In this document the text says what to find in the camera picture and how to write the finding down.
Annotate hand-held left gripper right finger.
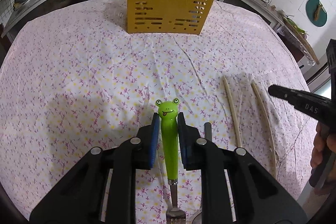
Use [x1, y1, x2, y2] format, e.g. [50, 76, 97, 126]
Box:
[178, 112, 307, 224]

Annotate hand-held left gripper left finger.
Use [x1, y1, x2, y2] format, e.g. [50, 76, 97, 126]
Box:
[29, 113, 160, 224]

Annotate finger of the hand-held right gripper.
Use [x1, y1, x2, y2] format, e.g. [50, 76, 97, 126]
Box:
[327, 39, 336, 75]
[268, 84, 298, 109]

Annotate green frog handle fork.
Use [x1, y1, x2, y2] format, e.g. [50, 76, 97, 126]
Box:
[155, 99, 187, 224]

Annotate wooden chopstick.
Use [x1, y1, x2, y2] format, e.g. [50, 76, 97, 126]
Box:
[251, 82, 277, 178]
[223, 76, 243, 148]

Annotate person's right hand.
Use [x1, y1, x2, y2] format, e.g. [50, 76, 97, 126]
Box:
[311, 122, 330, 169]

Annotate green peppers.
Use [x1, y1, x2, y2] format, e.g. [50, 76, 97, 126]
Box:
[285, 17, 307, 34]

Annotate round green cutting board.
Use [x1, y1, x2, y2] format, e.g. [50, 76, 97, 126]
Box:
[306, 0, 328, 27]

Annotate floral pink tablecloth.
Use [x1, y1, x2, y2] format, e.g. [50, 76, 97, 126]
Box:
[0, 0, 319, 224]

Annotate grey handle metal spoon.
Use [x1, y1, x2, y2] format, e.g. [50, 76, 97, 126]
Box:
[190, 122, 213, 224]

